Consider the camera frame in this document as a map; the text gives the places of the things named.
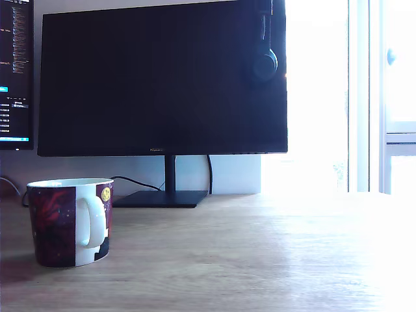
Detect black headphones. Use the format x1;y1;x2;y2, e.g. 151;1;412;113
250;0;280;83

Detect grey cable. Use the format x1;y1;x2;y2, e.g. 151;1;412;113
0;176;22;198

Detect white window frame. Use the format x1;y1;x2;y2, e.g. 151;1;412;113
347;0;416;196

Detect black cable on table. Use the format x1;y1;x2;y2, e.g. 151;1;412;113
110;175;166;192

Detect dark red patterned mug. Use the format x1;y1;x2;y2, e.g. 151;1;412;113
27;177;114;268

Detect black Huawei monitor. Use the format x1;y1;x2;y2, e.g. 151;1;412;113
37;0;289;209

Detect monitor showing text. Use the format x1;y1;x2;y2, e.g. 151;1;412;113
0;0;35;151

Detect black monitor cable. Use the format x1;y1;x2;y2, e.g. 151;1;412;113
206;154;214;195

